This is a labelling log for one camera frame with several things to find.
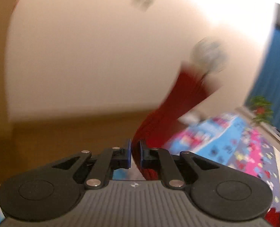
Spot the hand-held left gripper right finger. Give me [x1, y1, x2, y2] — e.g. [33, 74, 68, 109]
[139, 140, 222, 190]

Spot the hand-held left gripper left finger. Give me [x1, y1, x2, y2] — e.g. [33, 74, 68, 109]
[51, 138, 132, 190]

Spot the red knit sweater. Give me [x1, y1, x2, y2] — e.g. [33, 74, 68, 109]
[132, 64, 280, 227]

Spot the floral striped blanket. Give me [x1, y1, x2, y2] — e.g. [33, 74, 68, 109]
[112, 112, 280, 218]

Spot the white standing fan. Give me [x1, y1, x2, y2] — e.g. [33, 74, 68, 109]
[192, 38, 226, 74]

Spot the green potted plant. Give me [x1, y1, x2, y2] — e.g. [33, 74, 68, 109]
[249, 96, 274, 124]

